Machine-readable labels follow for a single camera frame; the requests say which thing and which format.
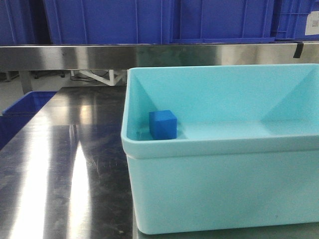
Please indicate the blue cube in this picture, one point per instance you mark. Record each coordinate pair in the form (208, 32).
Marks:
(163, 125)

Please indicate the light blue plastic tub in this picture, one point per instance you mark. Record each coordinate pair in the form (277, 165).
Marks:
(246, 152)

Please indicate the large blue crate right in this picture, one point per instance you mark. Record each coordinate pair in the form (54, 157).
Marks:
(221, 21)

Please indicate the large blue crate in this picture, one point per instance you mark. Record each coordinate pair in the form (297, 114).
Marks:
(221, 21)
(109, 21)
(16, 25)

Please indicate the blue bin lower far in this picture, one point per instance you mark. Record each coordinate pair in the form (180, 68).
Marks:
(29, 104)

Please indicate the blue bin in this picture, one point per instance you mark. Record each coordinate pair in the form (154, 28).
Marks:
(10, 126)
(29, 104)

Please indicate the large blue crate centre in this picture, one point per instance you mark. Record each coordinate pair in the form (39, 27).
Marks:
(109, 21)

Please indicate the blue bin lower near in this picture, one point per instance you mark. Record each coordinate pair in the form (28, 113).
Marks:
(10, 126)

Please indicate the black tape strip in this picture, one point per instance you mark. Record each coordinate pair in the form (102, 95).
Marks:
(298, 50)

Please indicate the blue crate far right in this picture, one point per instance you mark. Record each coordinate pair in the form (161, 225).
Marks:
(295, 20)

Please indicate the large blue crate left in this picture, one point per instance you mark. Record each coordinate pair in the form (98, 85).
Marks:
(16, 25)

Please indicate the white metal frame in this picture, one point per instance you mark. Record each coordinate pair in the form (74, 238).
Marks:
(108, 77)

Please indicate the stainless steel shelf rail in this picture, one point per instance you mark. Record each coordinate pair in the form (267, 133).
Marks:
(98, 57)

